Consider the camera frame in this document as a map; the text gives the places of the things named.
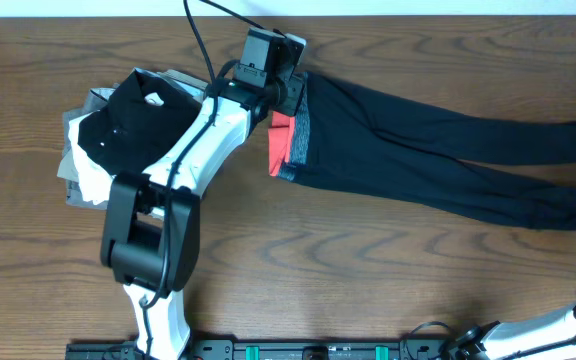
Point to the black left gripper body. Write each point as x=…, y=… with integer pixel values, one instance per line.
x=281, y=97

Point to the black polo shirt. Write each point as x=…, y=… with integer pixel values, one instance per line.
x=142, y=120

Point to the white t-shirt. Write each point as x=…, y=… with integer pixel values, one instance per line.
x=93, y=180

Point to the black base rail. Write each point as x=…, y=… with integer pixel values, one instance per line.
x=226, y=349

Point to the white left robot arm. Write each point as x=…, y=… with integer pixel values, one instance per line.
x=151, y=236

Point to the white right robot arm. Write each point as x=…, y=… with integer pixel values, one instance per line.
x=550, y=336

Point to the black leggings with red waistband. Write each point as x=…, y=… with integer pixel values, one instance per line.
x=348, y=138

